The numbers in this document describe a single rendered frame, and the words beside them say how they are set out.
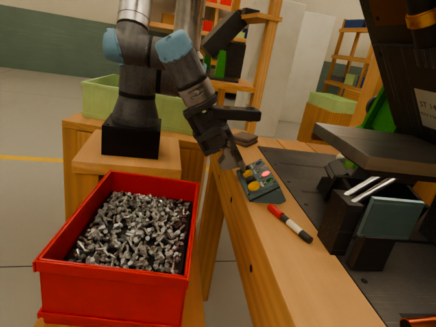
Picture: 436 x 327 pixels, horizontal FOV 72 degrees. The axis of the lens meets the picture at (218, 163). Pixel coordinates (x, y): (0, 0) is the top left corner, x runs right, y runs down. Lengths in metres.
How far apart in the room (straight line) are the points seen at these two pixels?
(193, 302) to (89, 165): 0.54
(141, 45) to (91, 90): 0.85
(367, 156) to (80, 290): 0.43
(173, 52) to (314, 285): 0.50
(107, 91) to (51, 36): 6.43
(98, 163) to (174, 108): 0.63
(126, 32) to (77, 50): 7.09
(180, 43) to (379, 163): 0.43
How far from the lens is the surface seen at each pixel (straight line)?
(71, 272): 0.48
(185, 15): 0.95
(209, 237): 1.42
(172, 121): 1.49
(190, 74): 0.65
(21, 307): 1.73
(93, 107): 1.60
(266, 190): 0.70
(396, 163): 0.44
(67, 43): 7.88
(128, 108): 0.98
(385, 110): 0.71
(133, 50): 0.76
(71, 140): 1.57
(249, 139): 1.08
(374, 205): 0.55
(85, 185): 0.99
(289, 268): 0.54
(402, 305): 0.59
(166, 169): 0.93
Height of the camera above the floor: 1.23
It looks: 22 degrees down
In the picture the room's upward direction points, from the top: 10 degrees clockwise
